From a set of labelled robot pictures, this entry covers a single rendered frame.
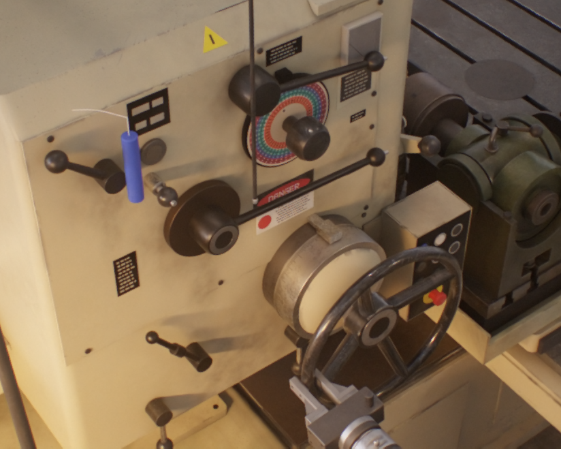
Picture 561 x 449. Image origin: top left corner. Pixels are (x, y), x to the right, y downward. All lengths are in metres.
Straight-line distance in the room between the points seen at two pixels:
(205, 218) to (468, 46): 1.61
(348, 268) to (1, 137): 0.73
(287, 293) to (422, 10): 1.57
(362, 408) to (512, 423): 1.61
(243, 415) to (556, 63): 1.33
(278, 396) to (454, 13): 1.31
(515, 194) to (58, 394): 1.03
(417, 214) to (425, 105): 0.42
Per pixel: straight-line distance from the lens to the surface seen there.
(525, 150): 2.53
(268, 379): 2.86
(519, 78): 3.22
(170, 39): 1.74
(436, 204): 2.27
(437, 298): 2.34
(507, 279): 2.54
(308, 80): 1.83
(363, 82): 2.00
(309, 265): 2.06
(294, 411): 2.80
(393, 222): 2.23
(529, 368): 2.84
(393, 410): 2.93
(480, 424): 3.37
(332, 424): 1.94
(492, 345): 2.60
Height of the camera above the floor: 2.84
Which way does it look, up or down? 42 degrees down
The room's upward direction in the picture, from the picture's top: straight up
